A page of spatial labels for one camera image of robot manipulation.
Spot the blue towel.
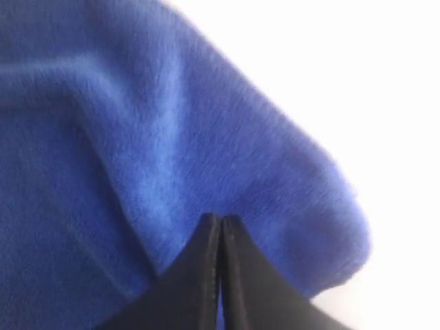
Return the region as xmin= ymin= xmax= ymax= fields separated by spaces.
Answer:
xmin=1 ymin=1 xmax=371 ymax=329

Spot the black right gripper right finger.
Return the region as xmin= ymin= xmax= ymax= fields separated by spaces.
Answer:
xmin=221 ymin=216 xmax=348 ymax=330

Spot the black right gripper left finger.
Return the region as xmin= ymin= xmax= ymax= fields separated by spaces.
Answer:
xmin=98 ymin=214 xmax=220 ymax=330

